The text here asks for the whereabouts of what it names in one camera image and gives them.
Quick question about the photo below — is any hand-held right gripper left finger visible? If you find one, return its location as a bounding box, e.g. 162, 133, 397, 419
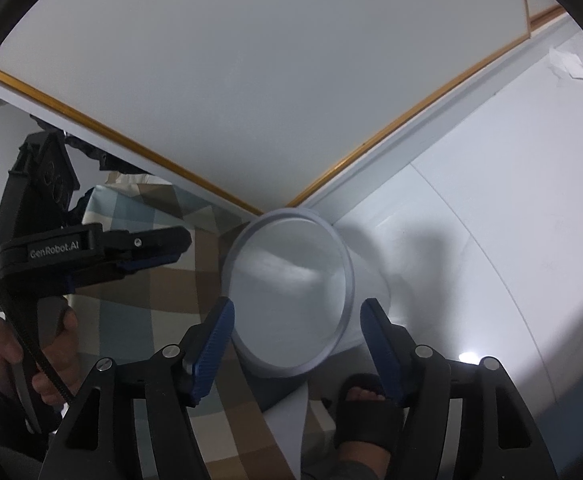
42, 296, 236, 480

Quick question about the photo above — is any person's foot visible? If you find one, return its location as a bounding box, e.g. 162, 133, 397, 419
338, 385, 393, 480

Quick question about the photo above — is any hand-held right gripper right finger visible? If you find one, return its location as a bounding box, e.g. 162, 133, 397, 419
360, 298, 559, 480

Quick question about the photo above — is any black slipper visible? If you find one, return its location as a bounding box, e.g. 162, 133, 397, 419
331, 372, 406, 453

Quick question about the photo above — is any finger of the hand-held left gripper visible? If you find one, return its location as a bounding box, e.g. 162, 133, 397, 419
102, 226, 193, 261
72, 252, 182, 292

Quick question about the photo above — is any white paper scrap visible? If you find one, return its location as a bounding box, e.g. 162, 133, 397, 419
549, 47, 583, 81

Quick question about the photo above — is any white wardrobe with wooden trim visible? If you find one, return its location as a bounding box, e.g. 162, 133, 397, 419
0, 0, 565, 211

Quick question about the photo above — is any checkered tablecloth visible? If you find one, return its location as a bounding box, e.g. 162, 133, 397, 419
66, 180, 337, 480

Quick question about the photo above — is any clear plastic cup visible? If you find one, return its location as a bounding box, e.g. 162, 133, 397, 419
222, 208, 389, 378

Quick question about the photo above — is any person's left forearm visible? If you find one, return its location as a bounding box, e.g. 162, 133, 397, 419
0, 377, 62, 463

